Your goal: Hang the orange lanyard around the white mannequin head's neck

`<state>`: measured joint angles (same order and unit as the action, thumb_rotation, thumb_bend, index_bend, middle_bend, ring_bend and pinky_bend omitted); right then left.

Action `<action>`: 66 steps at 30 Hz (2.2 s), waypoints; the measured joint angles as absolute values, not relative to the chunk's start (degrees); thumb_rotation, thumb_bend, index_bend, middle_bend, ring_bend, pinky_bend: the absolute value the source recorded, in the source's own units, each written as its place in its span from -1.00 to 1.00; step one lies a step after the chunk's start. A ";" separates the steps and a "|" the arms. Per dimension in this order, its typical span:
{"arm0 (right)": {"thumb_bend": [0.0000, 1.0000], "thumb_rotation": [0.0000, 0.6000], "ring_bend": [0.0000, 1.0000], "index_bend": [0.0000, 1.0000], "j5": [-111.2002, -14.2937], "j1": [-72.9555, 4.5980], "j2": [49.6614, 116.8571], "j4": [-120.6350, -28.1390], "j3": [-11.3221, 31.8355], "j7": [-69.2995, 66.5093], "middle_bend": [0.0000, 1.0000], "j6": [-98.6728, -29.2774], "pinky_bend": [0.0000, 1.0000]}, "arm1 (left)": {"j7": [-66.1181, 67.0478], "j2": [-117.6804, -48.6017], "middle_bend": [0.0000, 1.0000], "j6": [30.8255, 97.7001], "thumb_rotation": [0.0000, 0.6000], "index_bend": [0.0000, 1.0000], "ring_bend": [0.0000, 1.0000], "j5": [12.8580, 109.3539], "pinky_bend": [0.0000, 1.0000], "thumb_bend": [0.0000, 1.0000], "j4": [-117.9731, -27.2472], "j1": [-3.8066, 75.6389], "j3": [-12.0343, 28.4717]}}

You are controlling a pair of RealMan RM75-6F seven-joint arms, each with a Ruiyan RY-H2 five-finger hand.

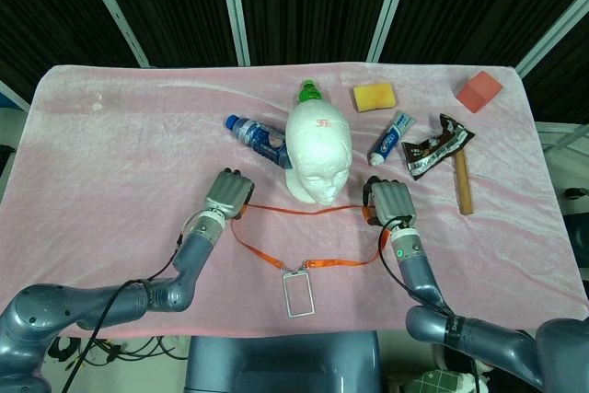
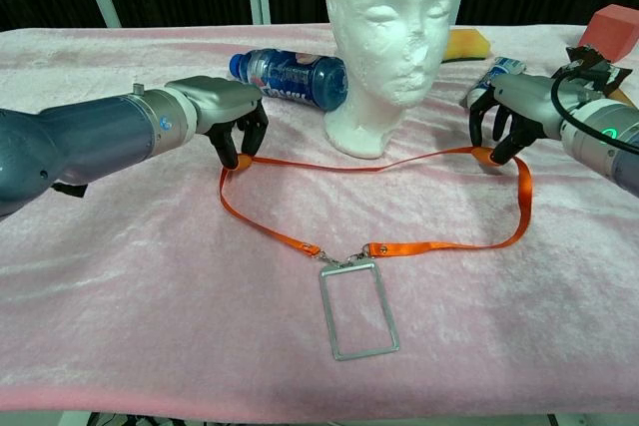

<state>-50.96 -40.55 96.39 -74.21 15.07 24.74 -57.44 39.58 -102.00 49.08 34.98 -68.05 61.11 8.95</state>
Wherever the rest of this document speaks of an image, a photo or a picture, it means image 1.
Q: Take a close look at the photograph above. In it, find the wooden stick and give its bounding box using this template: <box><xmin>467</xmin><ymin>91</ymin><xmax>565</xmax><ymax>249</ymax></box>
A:
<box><xmin>454</xmin><ymin>148</ymin><xmax>474</xmax><ymax>216</ymax></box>

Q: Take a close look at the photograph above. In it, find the grey-blue robot torso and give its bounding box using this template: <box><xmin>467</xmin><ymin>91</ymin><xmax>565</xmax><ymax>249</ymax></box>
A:
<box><xmin>183</xmin><ymin>330</ymin><xmax>383</xmax><ymax>393</ymax></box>

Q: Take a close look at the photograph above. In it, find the pink foam cube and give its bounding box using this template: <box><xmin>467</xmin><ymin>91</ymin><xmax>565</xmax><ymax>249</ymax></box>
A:
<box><xmin>456</xmin><ymin>71</ymin><xmax>504</xmax><ymax>114</ymax></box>

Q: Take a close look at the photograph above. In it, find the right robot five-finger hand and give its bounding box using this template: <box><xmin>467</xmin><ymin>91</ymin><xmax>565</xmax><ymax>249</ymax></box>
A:
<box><xmin>362</xmin><ymin>176</ymin><xmax>419</xmax><ymax>228</ymax></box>

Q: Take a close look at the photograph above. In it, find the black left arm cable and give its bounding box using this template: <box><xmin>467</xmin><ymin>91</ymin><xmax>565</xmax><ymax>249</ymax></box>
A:
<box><xmin>59</xmin><ymin>234</ymin><xmax>185</xmax><ymax>393</ymax></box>

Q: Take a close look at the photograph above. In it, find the white partition post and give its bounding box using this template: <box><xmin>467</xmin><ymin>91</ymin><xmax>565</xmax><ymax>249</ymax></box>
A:
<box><xmin>514</xmin><ymin>0</ymin><xmax>589</xmax><ymax>76</ymax></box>
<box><xmin>366</xmin><ymin>0</ymin><xmax>417</xmax><ymax>63</ymax></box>
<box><xmin>217</xmin><ymin>0</ymin><xmax>251</xmax><ymax>66</ymax></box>
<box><xmin>75</xmin><ymin>0</ymin><xmax>151</xmax><ymax>67</ymax></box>

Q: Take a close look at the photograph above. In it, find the pink plush table cloth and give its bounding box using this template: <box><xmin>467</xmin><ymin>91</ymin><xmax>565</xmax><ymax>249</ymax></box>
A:
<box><xmin>0</xmin><ymin>64</ymin><xmax>585</xmax><ymax>339</ymax></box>

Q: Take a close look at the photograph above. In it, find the brown snack wrapper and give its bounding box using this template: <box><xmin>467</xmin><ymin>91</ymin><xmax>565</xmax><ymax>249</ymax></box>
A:
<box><xmin>401</xmin><ymin>112</ymin><xmax>476</xmax><ymax>181</ymax></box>

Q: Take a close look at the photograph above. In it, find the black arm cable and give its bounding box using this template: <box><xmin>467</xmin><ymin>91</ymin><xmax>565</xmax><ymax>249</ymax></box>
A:
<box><xmin>59</xmin><ymin>234</ymin><xmax>185</xmax><ymax>393</ymax></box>
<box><xmin>378</xmin><ymin>225</ymin><xmax>455</xmax><ymax>318</ymax></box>

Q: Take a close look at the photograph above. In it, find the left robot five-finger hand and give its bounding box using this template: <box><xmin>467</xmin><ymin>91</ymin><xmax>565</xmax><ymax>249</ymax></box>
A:
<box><xmin>202</xmin><ymin>167</ymin><xmax>257</xmax><ymax>222</ymax></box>

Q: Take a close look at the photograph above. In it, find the green patterned bag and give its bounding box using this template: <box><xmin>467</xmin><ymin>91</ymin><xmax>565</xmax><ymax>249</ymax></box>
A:
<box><xmin>408</xmin><ymin>368</ymin><xmax>464</xmax><ymax>393</ymax></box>

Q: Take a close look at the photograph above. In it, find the yellow sponge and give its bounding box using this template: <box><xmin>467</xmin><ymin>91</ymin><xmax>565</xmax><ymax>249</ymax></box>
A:
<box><xmin>352</xmin><ymin>82</ymin><xmax>398</xmax><ymax>113</ymax></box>

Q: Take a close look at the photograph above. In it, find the white foam mannequin head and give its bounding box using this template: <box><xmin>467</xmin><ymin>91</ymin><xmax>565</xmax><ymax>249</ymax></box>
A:
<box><xmin>284</xmin><ymin>100</ymin><xmax>354</xmax><ymax>205</ymax></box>

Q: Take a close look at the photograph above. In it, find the black floor cable tangle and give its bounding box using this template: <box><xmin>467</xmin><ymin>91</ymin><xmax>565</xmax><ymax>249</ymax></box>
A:
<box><xmin>45</xmin><ymin>335</ymin><xmax>190</xmax><ymax>374</ymax></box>

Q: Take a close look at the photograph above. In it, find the badge holder with orange lanyard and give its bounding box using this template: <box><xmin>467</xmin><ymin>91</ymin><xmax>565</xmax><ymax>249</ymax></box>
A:
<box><xmin>229</xmin><ymin>202</ymin><xmax>386</xmax><ymax>319</ymax></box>

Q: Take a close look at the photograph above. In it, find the blue white toothpaste tube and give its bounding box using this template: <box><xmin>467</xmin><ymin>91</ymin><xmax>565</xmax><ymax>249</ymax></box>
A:
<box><xmin>367</xmin><ymin>110</ymin><xmax>418</xmax><ymax>168</ymax></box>

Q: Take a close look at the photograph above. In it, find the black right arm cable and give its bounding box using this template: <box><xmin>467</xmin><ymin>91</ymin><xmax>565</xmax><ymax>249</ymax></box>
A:
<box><xmin>378</xmin><ymin>225</ymin><xmax>455</xmax><ymax>318</ymax></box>

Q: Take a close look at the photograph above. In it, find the green capped bottle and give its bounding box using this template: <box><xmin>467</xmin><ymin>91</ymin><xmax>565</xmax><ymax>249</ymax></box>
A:
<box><xmin>297</xmin><ymin>81</ymin><xmax>323</xmax><ymax>105</ymax></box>

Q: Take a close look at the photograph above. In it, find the blue plastic drink bottle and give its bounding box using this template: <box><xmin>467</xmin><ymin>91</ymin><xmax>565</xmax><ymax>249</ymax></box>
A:
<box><xmin>224</xmin><ymin>114</ymin><xmax>294</xmax><ymax>169</ymax></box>

